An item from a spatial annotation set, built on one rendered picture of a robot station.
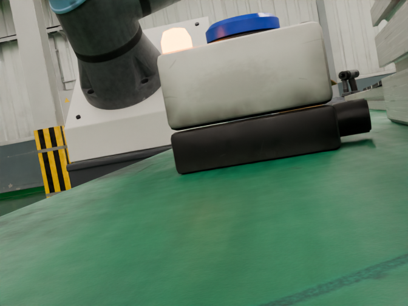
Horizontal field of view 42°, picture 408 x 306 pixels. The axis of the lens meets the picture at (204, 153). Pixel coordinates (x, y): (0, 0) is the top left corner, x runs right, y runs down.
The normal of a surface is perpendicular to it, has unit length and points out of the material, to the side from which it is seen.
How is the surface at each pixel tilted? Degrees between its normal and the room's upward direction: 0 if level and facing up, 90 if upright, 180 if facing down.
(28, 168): 90
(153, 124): 90
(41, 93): 90
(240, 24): 90
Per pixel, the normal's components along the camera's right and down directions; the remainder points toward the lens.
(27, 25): -0.10, 0.07
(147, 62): 0.74, 0.00
